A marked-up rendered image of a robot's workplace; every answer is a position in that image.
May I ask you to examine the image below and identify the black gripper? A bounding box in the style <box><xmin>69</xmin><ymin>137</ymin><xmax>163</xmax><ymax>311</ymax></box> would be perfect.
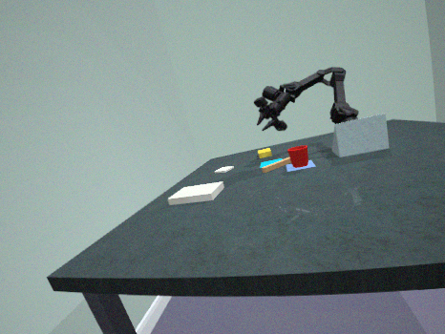
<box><xmin>254</xmin><ymin>97</ymin><xmax>287</xmax><ymax>131</ymax></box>

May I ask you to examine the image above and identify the yellow rectangular block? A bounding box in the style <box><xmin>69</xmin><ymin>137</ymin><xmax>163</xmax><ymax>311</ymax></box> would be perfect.
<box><xmin>258</xmin><ymin>148</ymin><xmax>272</xmax><ymax>158</ymax></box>

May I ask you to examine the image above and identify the red cup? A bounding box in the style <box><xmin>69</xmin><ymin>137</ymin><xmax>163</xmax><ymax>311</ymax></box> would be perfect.
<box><xmin>288</xmin><ymin>145</ymin><xmax>308</xmax><ymax>168</ymax></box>

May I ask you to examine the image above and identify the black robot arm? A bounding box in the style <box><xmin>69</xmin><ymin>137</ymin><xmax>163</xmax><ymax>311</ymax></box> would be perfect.
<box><xmin>263</xmin><ymin>68</ymin><xmax>358</xmax><ymax>124</ymax></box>

